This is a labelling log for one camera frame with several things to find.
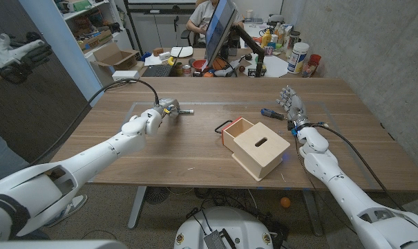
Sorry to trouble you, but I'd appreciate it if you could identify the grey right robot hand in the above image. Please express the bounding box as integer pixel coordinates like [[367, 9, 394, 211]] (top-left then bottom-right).
[[276, 85, 312, 131]]

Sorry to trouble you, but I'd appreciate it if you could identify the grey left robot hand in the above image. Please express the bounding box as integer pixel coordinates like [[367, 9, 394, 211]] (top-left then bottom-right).
[[155, 98, 181, 120]]

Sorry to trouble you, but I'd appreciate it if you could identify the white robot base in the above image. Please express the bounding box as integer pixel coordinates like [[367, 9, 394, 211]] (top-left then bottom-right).
[[173, 206, 274, 249]]

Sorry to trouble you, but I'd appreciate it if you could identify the wooden drawer with red front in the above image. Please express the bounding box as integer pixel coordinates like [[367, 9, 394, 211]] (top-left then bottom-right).
[[214, 116, 255, 153]]

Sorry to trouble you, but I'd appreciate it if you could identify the dark laptop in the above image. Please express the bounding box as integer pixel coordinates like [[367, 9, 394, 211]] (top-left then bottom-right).
[[142, 64, 175, 77]]

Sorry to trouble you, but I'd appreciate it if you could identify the white paper sheet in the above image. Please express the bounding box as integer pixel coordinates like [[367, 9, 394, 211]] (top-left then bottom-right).
[[245, 54, 289, 78]]

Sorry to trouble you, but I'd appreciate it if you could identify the large white canister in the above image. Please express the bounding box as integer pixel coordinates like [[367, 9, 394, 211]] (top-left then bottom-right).
[[287, 41, 310, 75]]

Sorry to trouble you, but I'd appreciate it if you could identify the red bowl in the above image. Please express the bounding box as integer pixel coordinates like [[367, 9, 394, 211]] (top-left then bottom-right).
[[191, 59, 208, 73]]

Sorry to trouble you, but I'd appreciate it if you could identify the red cup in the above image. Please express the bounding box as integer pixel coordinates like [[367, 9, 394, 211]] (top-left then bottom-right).
[[308, 53, 323, 67]]

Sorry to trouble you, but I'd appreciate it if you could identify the white power box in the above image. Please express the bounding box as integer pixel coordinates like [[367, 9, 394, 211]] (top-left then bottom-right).
[[111, 70, 141, 82]]

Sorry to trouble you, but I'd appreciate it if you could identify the white plate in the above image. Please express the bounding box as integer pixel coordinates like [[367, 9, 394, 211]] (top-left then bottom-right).
[[169, 46, 194, 58]]

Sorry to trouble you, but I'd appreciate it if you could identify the wooden box with slot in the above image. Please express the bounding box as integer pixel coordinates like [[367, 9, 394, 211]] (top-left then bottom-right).
[[231, 121, 292, 183]]

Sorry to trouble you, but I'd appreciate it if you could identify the orange basketball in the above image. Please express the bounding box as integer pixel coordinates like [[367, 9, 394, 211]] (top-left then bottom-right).
[[211, 57, 227, 71]]

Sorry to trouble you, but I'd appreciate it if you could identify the black lidded jar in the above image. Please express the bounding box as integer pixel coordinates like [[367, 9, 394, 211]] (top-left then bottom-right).
[[285, 30, 301, 58]]

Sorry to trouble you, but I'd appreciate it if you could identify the open cardboard box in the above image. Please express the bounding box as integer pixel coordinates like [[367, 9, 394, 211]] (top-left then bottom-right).
[[90, 41, 140, 71]]

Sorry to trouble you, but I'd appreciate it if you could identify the yellow mustard bottle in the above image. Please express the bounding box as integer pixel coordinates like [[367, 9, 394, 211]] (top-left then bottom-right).
[[260, 29, 272, 48]]

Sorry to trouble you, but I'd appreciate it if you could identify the tilted computer monitor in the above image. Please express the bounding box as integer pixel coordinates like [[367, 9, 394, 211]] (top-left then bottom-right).
[[205, 0, 238, 68]]

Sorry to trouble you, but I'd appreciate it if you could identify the seated person in grey shirt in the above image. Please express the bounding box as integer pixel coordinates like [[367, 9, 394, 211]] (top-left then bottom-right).
[[184, 0, 246, 48]]

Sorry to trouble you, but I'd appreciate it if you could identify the printed cardboard box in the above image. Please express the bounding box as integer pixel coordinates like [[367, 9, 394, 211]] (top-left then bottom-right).
[[77, 29, 113, 51]]

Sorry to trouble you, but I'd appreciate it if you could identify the grey table leg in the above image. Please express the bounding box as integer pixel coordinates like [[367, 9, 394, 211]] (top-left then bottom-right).
[[127, 185, 148, 230], [301, 189, 324, 237]]

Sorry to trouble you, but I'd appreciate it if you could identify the white shelf unit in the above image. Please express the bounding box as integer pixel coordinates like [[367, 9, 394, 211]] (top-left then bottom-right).
[[53, 0, 135, 89]]

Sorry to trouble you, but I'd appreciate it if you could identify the black and white teleoperation glove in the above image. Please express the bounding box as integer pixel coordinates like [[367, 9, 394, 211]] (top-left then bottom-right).
[[0, 31, 53, 85]]

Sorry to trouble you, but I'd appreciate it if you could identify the blue handled screwdriver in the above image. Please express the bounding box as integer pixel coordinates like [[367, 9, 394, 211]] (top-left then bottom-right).
[[260, 108, 286, 121]]

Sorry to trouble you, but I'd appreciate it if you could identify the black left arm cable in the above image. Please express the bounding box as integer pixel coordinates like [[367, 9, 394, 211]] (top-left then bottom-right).
[[28, 77, 160, 167]]

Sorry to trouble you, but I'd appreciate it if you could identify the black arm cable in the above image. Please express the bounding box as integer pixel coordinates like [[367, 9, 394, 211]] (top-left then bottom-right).
[[28, 77, 160, 167], [314, 121, 406, 212]]

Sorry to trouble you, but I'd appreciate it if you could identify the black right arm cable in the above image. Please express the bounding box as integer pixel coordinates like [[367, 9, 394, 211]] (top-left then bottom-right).
[[314, 121, 406, 212]]

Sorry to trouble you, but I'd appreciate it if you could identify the black metal rack frame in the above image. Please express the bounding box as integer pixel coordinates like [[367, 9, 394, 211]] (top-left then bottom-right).
[[123, 0, 199, 56]]

